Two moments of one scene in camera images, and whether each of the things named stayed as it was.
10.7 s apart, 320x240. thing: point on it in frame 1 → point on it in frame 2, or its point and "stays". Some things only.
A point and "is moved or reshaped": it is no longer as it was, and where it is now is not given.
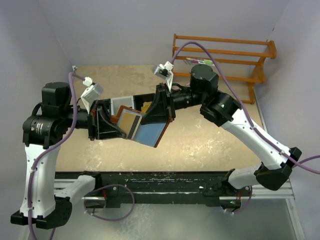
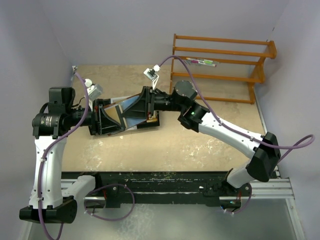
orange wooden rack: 251,81 stays
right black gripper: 162,108 → 140,109
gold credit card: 128,122 is moved or reshaped
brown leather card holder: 129,121 → 118,102
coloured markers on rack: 203,61 stays
